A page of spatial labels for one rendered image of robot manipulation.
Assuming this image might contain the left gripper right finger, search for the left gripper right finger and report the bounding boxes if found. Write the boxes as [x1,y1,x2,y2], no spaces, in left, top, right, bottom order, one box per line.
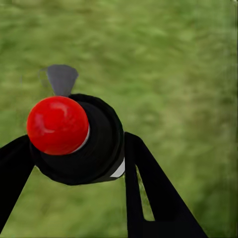
[124,132,208,238]

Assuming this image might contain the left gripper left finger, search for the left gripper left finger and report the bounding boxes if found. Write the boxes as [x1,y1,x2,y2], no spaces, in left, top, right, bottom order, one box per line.
[0,135,35,233]

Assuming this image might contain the pesticide atomizer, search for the pesticide atomizer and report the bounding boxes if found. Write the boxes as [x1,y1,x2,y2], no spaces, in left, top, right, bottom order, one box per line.
[26,65,125,186]

